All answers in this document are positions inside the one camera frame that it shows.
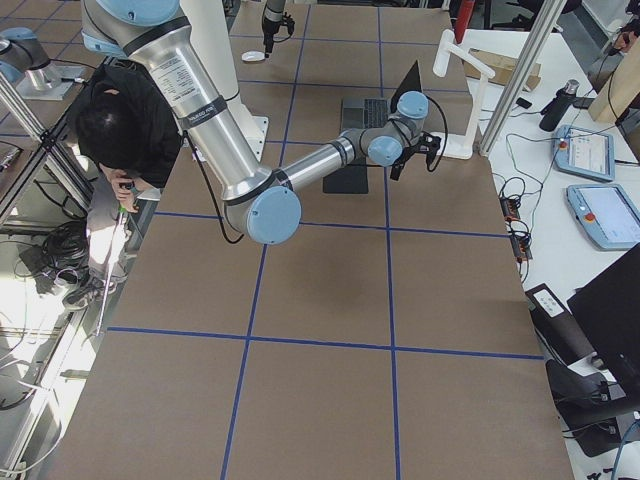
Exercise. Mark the grey laptop computer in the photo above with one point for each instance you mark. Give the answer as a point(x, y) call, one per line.
point(363, 113)

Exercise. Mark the white wireless mouse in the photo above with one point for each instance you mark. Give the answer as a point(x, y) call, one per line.
point(253, 56)

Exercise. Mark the seated person in black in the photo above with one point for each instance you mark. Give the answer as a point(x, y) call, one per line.
point(122, 123)

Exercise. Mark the aluminium frame post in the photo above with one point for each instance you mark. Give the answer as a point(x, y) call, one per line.
point(541, 29)

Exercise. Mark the black labelled box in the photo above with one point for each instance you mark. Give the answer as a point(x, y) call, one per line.
point(557, 325)

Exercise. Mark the black computer monitor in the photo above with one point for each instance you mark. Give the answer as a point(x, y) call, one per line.
point(607, 311)

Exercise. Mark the small black square device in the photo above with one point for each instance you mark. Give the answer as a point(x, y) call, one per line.
point(523, 103)

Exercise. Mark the red cylinder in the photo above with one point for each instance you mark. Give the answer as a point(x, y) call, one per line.
point(464, 15)

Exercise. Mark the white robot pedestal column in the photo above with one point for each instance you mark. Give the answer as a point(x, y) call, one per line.
point(210, 40)

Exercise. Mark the blue teach pendant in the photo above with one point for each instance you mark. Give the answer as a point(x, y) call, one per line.
point(608, 216)
point(581, 152)

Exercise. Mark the lower blue teach pendant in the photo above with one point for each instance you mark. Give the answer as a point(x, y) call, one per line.
point(608, 216)

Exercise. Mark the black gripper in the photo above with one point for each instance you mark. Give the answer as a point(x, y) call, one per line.
point(271, 28)
point(403, 158)

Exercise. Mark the black power strip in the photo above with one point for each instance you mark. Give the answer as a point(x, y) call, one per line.
point(519, 232)

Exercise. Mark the cardboard box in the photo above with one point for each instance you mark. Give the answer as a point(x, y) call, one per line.
point(504, 67)

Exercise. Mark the black water bottle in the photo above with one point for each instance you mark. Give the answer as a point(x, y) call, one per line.
point(554, 111)

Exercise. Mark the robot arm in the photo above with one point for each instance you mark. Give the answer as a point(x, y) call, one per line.
point(274, 17)
point(185, 48)

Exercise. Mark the upper blue teach pendant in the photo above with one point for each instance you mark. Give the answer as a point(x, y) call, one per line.
point(581, 152)

